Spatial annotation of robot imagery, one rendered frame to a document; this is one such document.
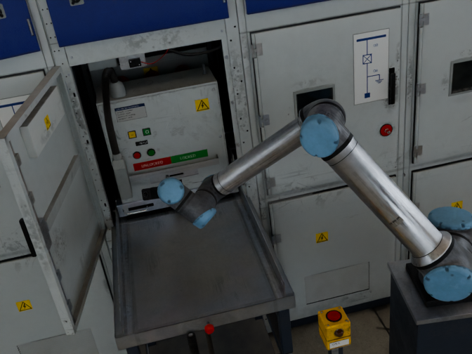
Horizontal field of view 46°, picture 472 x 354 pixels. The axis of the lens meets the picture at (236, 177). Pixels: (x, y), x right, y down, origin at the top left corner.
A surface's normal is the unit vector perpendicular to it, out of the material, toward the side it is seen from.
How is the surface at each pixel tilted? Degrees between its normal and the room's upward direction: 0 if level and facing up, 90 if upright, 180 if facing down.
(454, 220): 5
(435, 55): 90
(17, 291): 90
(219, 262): 0
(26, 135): 90
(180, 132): 90
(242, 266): 0
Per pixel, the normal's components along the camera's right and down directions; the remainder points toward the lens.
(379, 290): 0.21, 0.47
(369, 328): -0.12, -0.86
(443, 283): -0.25, 0.56
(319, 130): -0.40, 0.40
